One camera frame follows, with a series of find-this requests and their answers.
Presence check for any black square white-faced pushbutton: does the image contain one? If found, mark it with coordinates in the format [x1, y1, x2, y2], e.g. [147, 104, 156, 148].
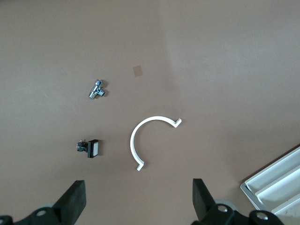
[75, 139, 100, 159]

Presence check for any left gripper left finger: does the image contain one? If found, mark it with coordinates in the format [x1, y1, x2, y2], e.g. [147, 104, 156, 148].
[0, 180, 87, 225]

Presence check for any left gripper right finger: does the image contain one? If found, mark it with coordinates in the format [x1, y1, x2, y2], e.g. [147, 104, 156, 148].
[192, 178, 285, 225]

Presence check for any white curved plastic piece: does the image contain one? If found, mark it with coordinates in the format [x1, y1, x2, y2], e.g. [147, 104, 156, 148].
[129, 115, 183, 172]

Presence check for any white drawer cabinet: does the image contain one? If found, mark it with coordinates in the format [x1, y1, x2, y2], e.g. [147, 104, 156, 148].
[240, 146, 300, 225]

